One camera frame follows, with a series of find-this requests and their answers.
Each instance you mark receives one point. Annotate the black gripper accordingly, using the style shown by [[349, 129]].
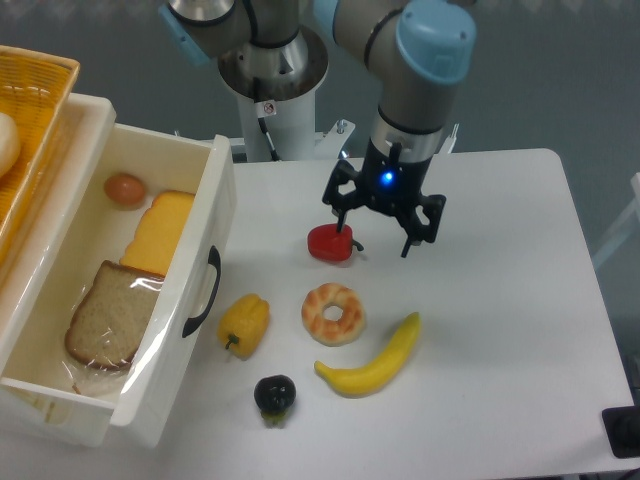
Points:
[[391, 187]]

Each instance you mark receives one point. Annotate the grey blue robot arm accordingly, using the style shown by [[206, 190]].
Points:
[[419, 50]]

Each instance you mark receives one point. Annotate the white drawer cabinet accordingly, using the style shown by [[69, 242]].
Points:
[[84, 128]]

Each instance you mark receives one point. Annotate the red bell pepper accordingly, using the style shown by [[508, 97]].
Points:
[[326, 243]]

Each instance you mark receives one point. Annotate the glazed donut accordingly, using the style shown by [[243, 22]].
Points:
[[333, 314]]

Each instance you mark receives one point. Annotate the yellow banana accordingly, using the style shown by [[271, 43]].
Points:
[[376, 374]]

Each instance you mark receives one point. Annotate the yellow bell pepper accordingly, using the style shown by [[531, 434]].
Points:
[[243, 325]]

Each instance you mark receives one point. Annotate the yellow toast slice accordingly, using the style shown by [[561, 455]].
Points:
[[158, 233]]

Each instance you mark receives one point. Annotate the brown egg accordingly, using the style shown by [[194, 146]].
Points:
[[124, 189]]

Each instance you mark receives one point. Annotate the brown bread slice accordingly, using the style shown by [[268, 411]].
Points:
[[108, 325]]

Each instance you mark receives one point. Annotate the black device at edge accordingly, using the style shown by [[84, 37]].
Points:
[[622, 429]]

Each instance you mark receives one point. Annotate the yellow woven basket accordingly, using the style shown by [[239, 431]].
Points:
[[34, 90]]

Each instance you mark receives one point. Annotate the white bread bun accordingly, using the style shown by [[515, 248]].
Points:
[[10, 145]]

